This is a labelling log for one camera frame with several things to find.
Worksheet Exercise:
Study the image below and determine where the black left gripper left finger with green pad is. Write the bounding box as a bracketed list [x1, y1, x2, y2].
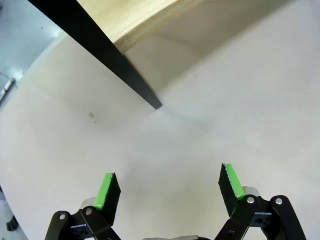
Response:
[44, 171, 122, 240]

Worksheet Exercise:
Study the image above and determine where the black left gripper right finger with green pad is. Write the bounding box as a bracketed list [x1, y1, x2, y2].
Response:
[214, 162, 307, 240]

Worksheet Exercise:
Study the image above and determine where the two-tier wood shelf, black frame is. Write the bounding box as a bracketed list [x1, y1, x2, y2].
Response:
[27, 0, 298, 110]

